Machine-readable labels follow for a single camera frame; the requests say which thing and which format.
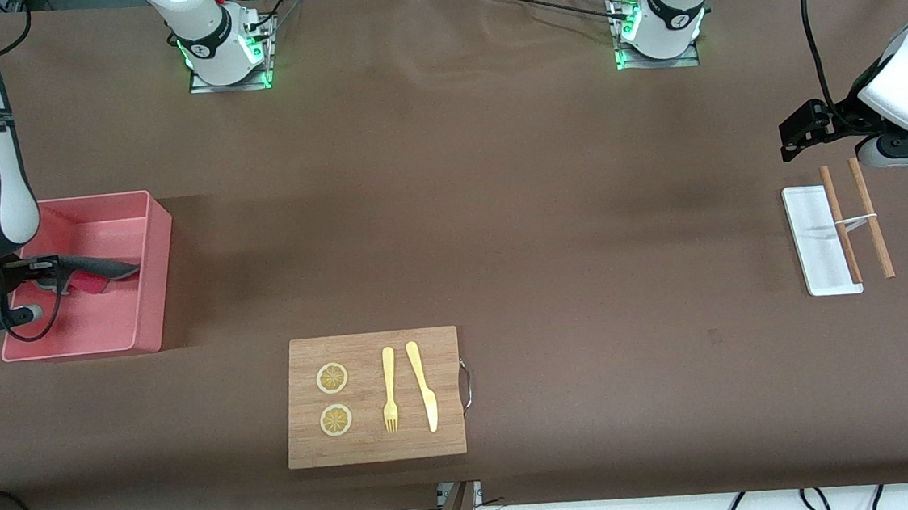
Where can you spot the wooden cutting board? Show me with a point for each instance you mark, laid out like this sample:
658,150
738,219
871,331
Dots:
376,447

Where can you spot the white rectangular rack tray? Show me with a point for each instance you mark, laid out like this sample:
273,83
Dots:
814,251

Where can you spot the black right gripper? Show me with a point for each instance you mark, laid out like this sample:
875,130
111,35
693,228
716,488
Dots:
32,267

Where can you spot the brown wooden rod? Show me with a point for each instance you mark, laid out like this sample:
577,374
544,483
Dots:
873,230
841,232

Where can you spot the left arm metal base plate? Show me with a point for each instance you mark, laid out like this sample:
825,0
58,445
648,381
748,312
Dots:
662,63

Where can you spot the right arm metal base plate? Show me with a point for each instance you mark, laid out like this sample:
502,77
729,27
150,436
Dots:
230,86

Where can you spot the yellow lemon slice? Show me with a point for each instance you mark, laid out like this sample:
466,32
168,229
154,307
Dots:
332,378
336,421

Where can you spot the yellow plastic fork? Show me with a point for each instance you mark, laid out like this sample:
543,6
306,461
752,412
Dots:
389,390

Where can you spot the thin white rod band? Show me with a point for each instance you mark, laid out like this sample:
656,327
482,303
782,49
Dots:
856,219

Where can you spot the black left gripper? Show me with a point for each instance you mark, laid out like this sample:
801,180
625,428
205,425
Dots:
846,119

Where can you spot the yellow plastic knife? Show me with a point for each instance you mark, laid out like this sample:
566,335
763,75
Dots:
424,387

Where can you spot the silver table edge bracket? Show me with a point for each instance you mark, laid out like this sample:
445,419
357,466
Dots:
477,492

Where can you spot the pink plastic bin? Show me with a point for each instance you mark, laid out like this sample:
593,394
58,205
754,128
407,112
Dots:
103,323

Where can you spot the grey cloth with pink underside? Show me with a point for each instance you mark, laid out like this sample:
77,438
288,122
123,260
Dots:
103,270

